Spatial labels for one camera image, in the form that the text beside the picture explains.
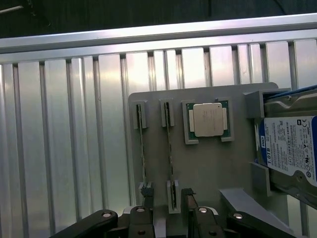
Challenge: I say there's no hard disk with blue label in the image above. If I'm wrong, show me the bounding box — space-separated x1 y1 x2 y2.
254 84 317 212

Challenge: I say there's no green RAM stick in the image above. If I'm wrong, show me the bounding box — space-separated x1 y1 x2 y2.
164 101 179 211
136 104 150 197

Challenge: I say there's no aluminium table frame rail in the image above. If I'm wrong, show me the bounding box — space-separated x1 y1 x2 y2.
0 9 317 55

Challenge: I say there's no grey parts rack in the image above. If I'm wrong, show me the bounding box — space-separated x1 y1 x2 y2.
128 82 293 238

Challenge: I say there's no silver CPU chip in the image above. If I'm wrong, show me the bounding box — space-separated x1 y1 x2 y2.
186 101 229 138

